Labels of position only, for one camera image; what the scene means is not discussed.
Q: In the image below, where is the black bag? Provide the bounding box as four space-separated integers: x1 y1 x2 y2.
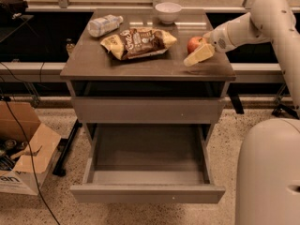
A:
0 0 28 23

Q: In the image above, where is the red apple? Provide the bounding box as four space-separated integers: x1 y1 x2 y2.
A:
187 37 206 53

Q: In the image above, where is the white bowl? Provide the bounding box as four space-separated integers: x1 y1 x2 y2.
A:
155 2 182 24

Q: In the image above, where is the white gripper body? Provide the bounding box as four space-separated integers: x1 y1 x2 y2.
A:
209 22 235 53

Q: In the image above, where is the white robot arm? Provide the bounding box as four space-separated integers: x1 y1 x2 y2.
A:
184 0 300 225

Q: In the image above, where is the black cable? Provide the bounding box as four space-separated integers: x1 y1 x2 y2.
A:
0 61 64 225

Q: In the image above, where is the grey drawer cabinet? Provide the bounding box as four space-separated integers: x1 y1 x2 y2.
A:
61 8 235 141

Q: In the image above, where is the cardboard box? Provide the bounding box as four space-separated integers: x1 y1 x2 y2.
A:
0 101 61 195

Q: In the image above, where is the clear plastic water bottle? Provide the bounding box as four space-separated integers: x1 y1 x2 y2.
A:
87 15 124 38

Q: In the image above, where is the black table leg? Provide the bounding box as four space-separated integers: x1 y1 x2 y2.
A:
52 120 82 177

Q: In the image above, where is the brown chip bag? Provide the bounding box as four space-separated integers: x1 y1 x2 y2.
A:
100 27 177 61

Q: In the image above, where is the closed grey top drawer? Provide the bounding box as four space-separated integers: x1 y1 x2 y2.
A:
71 97 225 124

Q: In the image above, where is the open grey middle drawer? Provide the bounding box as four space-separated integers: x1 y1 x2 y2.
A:
70 125 225 203

